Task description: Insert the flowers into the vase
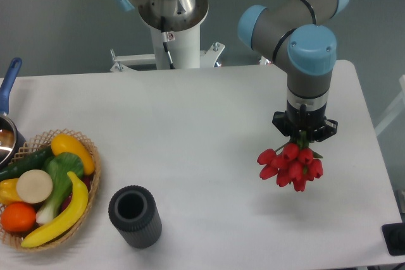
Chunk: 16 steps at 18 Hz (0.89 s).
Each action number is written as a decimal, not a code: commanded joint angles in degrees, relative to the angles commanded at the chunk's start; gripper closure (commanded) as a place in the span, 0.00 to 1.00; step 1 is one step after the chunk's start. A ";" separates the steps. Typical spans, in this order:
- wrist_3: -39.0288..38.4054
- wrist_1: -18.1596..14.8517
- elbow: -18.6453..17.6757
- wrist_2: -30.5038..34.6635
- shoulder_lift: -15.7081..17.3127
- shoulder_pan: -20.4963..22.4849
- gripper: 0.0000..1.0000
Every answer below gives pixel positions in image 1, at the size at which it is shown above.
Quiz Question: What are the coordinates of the orange plastic fruit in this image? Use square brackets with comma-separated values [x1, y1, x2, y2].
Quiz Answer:
[1, 202, 36, 233]

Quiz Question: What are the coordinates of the red toy under banana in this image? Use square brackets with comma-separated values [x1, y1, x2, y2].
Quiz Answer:
[60, 175, 93, 212]

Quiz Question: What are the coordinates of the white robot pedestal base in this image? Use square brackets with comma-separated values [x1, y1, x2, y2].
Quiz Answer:
[109, 0, 226, 73]

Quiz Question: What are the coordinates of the yellow lemon squash toy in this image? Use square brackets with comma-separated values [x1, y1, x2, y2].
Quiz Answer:
[51, 133, 95, 176]

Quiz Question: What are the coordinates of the dark green cucumber toy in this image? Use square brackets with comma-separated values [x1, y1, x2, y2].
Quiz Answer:
[1, 146, 54, 181]

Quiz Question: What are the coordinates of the yellow bell pepper toy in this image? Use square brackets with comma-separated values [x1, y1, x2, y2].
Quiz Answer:
[0, 178, 22, 206]

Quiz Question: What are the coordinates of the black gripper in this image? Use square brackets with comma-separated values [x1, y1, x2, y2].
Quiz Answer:
[272, 104, 338, 142]

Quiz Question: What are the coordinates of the red tulip bouquet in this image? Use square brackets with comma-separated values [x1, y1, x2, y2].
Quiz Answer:
[257, 131, 323, 192]

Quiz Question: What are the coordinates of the green bok choy toy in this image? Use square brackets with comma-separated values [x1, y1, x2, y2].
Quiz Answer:
[36, 152, 84, 226]

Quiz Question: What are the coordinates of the dark grey ribbed vase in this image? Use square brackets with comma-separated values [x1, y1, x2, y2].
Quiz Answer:
[108, 185, 162, 249]

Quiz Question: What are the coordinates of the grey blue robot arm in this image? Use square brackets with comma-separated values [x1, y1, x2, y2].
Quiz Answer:
[117, 0, 349, 142]

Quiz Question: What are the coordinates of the beige round radish slice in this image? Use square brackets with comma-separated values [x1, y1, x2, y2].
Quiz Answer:
[16, 169, 53, 204]

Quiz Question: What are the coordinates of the black device at edge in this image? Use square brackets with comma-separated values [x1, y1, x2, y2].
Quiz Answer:
[382, 223, 404, 256]

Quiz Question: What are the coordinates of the woven wicker basket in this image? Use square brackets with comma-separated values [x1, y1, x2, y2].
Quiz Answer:
[1, 129, 101, 252]

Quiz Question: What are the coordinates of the yellow plastic banana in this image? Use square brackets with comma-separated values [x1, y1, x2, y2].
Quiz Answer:
[21, 171, 89, 249]

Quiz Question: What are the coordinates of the white frame at right edge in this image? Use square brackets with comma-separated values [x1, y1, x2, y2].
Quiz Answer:
[375, 75, 404, 137]

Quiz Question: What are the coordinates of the blue handled saucepan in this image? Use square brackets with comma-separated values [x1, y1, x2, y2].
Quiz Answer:
[1, 58, 25, 169]

